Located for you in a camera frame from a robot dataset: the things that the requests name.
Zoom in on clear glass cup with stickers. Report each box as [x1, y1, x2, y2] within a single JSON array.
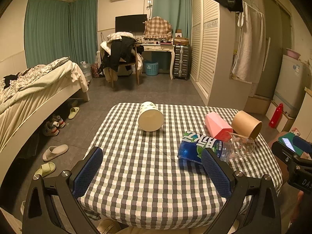
[[227, 133, 255, 159]]

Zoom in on wooden chair piled with clothes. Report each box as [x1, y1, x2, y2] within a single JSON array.
[[99, 32, 144, 86]]

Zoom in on pink faceted cup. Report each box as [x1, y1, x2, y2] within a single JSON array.
[[205, 112, 233, 142]]

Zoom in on white small refrigerator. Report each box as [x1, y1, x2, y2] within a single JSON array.
[[273, 55, 311, 118]]

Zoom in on blue laundry basket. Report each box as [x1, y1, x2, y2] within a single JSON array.
[[144, 61, 159, 76]]

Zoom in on brown kraft paper cup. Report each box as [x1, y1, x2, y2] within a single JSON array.
[[231, 110, 262, 140]]

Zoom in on white louvered wardrobe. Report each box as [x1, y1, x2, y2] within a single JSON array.
[[190, 0, 256, 110]]

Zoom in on plaid cloth cover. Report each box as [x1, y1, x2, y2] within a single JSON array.
[[143, 16, 172, 41]]

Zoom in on pink basin on refrigerator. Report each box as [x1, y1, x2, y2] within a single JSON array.
[[286, 48, 300, 60]]

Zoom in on bed with beige bedding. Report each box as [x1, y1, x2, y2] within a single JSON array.
[[0, 57, 90, 152]]

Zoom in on white desk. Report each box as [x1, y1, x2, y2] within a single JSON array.
[[142, 44, 175, 80]]

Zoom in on dark hard-shell suitcase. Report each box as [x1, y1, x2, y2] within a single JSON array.
[[172, 45, 190, 80]]

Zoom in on white red sneaker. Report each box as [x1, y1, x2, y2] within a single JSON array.
[[42, 121, 59, 136]]

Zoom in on green slipper under bed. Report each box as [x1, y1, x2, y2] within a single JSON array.
[[68, 107, 80, 120]]

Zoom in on red bottle on floor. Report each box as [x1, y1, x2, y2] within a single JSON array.
[[269, 103, 284, 128]]

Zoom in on checkered grey white tablecloth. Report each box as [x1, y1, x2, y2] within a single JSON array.
[[77, 102, 284, 230]]

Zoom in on green slipper near table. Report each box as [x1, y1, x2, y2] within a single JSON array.
[[34, 162, 56, 177]]

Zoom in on beige slipper near table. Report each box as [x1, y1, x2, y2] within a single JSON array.
[[42, 144, 69, 162]]

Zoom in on blue plastic water bottle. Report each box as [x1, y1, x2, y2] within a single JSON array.
[[177, 130, 232, 164]]

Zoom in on green window curtain left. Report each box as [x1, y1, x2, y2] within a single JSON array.
[[24, 0, 98, 68]]

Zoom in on hanging beige towel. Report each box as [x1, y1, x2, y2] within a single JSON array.
[[232, 2, 266, 83]]

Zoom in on smartphone in green case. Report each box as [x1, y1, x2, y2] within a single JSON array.
[[278, 132, 304, 156]]

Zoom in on large clear water jug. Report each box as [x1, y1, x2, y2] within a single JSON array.
[[79, 61, 93, 82]]

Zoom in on green curtain behind desk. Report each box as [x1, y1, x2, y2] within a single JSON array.
[[152, 0, 191, 38]]

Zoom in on white paper cup green print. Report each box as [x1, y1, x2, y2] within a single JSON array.
[[137, 101, 164, 132]]

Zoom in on black flat television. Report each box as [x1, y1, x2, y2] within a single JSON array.
[[115, 14, 148, 33]]

